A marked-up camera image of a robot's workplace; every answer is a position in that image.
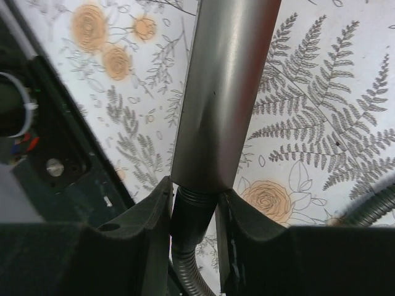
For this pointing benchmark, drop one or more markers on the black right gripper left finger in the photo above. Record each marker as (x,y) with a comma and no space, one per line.
(126,256)

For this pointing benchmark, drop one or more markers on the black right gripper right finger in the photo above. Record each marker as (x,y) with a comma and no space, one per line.
(260,257)

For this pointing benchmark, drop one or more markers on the grey handheld shower head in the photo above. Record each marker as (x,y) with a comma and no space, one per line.
(230,45)

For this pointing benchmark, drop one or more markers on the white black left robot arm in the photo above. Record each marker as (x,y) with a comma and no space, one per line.
(15,205)

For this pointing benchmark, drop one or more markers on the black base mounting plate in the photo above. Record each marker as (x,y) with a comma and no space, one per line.
(58,162)

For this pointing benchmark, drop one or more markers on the floral patterned table mat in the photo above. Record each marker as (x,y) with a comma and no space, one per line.
(322,130)

